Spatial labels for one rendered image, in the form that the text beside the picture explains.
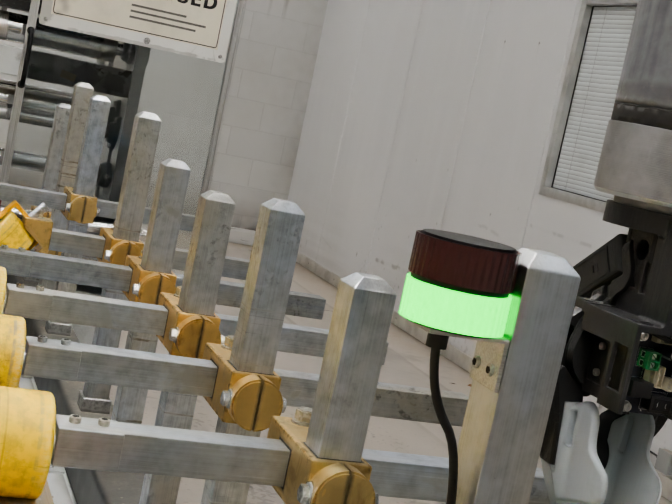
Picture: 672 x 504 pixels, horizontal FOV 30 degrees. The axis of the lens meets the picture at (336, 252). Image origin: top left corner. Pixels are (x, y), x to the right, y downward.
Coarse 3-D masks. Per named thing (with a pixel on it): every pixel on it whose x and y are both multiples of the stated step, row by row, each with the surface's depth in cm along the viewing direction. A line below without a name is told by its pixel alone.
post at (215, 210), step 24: (216, 192) 141; (216, 216) 141; (192, 240) 143; (216, 240) 141; (192, 264) 141; (216, 264) 142; (192, 288) 141; (216, 288) 142; (192, 312) 142; (168, 408) 143; (192, 408) 144; (144, 480) 147; (168, 480) 145
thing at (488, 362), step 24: (456, 240) 67; (480, 240) 71; (456, 288) 67; (432, 336) 70; (456, 336) 69; (432, 360) 70; (480, 360) 72; (504, 360) 70; (432, 384) 71; (456, 456) 71; (456, 480) 72
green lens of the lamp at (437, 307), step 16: (416, 288) 69; (432, 288) 68; (400, 304) 70; (416, 304) 68; (432, 304) 68; (448, 304) 67; (464, 304) 67; (480, 304) 67; (496, 304) 68; (416, 320) 68; (432, 320) 68; (448, 320) 67; (464, 320) 67; (480, 320) 68; (496, 320) 68; (480, 336) 68; (496, 336) 69
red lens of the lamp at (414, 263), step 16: (416, 240) 69; (432, 240) 68; (416, 256) 69; (432, 256) 68; (448, 256) 67; (464, 256) 67; (480, 256) 67; (496, 256) 67; (512, 256) 68; (416, 272) 69; (432, 272) 68; (448, 272) 67; (464, 272) 67; (480, 272) 67; (496, 272) 68; (512, 272) 68; (480, 288) 67; (496, 288) 68; (512, 288) 69
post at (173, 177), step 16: (176, 160) 165; (160, 176) 165; (176, 176) 164; (160, 192) 164; (176, 192) 164; (160, 208) 164; (176, 208) 165; (160, 224) 164; (176, 224) 165; (160, 240) 165; (176, 240) 166; (144, 256) 167; (160, 256) 165; (128, 336) 168; (144, 336) 166; (128, 400) 167; (144, 400) 168; (112, 416) 170; (128, 416) 168
